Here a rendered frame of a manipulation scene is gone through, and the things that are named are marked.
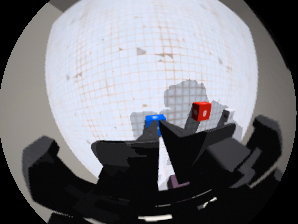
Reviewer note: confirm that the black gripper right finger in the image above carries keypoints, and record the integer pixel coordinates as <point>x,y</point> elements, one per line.
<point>185,148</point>

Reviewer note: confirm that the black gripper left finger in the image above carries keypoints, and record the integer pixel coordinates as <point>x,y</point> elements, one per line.
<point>144,152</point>

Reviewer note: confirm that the red block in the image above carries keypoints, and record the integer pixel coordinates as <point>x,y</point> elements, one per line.
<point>201,111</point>

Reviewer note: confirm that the small blue block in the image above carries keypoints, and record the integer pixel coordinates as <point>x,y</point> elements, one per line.
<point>149,120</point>

